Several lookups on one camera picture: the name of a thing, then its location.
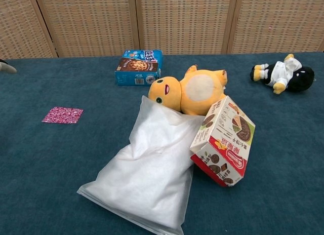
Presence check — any yellow plush dinosaur toy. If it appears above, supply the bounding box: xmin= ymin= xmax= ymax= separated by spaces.
xmin=148 ymin=64 xmax=228 ymax=116

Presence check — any white red snack box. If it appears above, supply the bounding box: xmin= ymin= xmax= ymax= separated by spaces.
xmin=189 ymin=95 xmax=256 ymax=187

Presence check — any white plastic bag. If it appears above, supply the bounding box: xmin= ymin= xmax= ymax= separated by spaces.
xmin=76 ymin=95 xmax=206 ymax=235

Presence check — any blue chocolate cookie box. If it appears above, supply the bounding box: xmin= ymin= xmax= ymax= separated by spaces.
xmin=114 ymin=49 xmax=164 ymax=87

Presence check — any black penguin plush toy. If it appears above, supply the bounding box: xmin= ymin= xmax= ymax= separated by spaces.
xmin=250 ymin=53 xmax=316 ymax=95

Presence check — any pink patterned square card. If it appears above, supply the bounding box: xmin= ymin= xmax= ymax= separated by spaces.
xmin=42 ymin=106 xmax=84 ymax=125

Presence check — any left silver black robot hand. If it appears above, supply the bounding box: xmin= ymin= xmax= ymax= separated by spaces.
xmin=0 ymin=59 xmax=18 ymax=74

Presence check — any woven bamboo folding screen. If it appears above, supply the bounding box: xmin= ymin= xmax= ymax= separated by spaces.
xmin=0 ymin=0 xmax=324 ymax=60

